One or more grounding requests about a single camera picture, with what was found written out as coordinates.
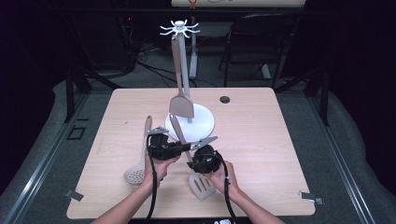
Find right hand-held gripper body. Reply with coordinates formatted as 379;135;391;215
186;135;225;175

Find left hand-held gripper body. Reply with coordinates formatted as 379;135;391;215
146;126;185;161

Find beige slotted spatula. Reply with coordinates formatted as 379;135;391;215
169;113;218;202

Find white utensil rack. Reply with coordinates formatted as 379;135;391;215
159;19;216;145

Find beige perforated skimmer spoon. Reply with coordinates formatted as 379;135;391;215
122;115;154;185

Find beige solid spatula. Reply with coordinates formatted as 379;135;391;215
168;33;196;119

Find person's left hand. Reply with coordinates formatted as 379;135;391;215
143;154;182;191

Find person's right hand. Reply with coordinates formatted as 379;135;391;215
203;160;243;201

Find grey tape piece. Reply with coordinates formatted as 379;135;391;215
298;189;326;207
63;189;86;203

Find black folding chair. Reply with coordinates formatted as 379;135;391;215
218;13;297;90

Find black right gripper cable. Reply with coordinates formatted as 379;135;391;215
201;151;240;224

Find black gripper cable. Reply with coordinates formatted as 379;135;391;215
201;151;240;224
145;135;159;224

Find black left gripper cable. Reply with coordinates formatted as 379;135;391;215
145;135;159;224

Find black floor cables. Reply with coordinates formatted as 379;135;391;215
135;42;219;89

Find black metal frame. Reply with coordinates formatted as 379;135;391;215
63;61;123;124
274;66;332;127

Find aluminium rail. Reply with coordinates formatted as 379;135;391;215
305;92;377;224
1;92;91;224

